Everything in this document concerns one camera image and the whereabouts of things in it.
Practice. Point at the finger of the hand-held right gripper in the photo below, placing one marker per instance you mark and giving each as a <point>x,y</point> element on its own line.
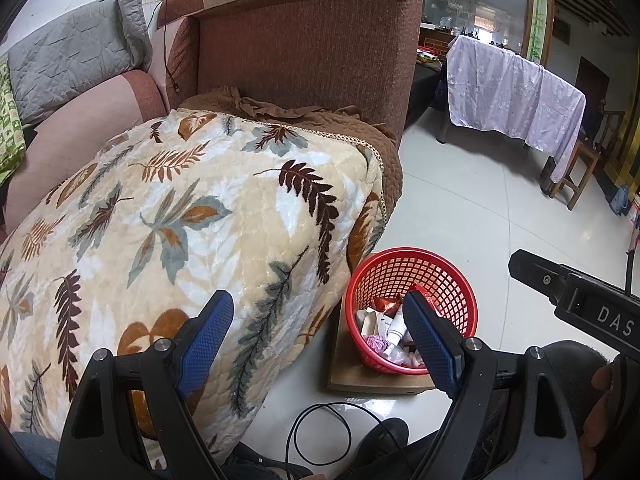
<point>535,275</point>

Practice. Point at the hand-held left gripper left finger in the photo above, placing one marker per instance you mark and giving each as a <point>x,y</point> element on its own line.
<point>207,345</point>

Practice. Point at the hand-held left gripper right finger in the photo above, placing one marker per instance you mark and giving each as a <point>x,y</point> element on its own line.
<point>430,345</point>

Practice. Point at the pale pink wrapper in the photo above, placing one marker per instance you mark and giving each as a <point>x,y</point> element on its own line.
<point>405,357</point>

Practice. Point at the white tube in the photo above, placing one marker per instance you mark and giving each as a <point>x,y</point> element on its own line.
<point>397,327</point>

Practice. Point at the orange wrapper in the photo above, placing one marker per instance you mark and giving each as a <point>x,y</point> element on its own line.
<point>387,305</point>

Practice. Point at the white packet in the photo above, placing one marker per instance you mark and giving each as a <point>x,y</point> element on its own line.
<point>367,317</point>

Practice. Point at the red mesh basket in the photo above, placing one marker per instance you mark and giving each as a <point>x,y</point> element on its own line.
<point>425,275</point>

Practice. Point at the person's right hand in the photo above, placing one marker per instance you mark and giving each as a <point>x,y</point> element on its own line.
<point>602,425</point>

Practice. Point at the wooden board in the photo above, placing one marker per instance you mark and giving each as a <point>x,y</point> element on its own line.
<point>350,375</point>

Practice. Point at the black shoe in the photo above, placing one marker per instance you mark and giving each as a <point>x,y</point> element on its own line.
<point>385,435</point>

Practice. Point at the leaf printed blanket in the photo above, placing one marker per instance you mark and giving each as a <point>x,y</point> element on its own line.
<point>200,240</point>

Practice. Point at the blue bag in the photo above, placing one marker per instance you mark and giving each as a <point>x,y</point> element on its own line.
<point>620,200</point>

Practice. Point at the blue denim clothing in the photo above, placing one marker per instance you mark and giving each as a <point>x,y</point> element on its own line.
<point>260,462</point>

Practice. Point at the wooden chair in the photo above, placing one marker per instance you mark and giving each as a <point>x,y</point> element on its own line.
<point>582,155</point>

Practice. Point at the purple floral tablecloth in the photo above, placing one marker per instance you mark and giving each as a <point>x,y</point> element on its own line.
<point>500,90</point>

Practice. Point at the dark wooden door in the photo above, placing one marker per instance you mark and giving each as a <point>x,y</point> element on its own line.
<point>592,80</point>

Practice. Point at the dark covered table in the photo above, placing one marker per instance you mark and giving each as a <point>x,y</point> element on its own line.
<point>422,95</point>

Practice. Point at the green printed cloth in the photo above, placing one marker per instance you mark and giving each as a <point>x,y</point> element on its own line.
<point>7,125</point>

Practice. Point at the reddish brown sofa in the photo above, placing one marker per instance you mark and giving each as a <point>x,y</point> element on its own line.
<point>300,50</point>

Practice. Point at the grey quilted cover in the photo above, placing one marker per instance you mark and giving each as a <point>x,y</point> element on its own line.
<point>65,55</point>

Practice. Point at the golden wooden frame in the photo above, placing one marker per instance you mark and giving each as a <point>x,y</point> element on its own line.
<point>625,160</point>

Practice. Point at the bamboo print wall scroll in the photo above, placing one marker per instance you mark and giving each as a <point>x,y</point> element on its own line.
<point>538,20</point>

